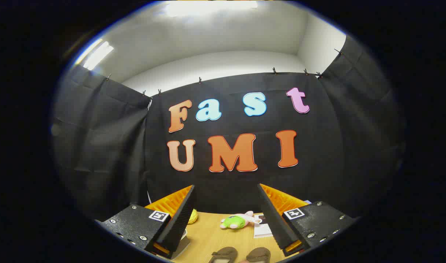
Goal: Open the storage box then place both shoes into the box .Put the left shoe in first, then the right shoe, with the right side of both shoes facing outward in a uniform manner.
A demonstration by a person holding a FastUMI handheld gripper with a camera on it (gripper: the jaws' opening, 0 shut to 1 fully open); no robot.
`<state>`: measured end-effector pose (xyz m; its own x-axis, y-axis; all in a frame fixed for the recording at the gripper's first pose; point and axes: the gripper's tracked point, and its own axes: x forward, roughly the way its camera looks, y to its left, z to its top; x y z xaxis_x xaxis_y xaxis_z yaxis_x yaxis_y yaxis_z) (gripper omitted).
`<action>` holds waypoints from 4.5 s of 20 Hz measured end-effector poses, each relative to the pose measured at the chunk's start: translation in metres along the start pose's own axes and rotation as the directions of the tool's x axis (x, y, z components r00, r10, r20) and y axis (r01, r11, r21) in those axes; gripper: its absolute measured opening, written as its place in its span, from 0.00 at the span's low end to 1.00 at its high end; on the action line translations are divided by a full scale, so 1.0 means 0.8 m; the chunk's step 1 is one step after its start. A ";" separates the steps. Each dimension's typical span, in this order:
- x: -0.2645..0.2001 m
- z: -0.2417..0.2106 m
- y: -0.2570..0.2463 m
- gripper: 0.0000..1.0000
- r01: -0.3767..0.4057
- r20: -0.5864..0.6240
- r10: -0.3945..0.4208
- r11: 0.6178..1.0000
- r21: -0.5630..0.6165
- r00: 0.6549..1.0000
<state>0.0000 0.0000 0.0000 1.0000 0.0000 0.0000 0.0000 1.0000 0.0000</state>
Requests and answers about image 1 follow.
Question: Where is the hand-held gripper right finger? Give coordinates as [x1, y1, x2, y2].
[258, 183, 359, 257]

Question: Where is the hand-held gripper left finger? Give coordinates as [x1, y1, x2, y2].
[95, 184, 198, 260]

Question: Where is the brown fuzzy shoe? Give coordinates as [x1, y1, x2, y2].
[246, 247, 271, 263]
[208, 247, 238, 263]

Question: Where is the white book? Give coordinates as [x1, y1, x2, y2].
[253, 214, 274, 238]

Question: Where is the green and pink plush toy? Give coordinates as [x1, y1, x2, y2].
[220, 211, 262, 230]

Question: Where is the ceiling light panel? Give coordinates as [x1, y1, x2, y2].
[82, 40, 114, 71]
[165, 1, 258, 17]

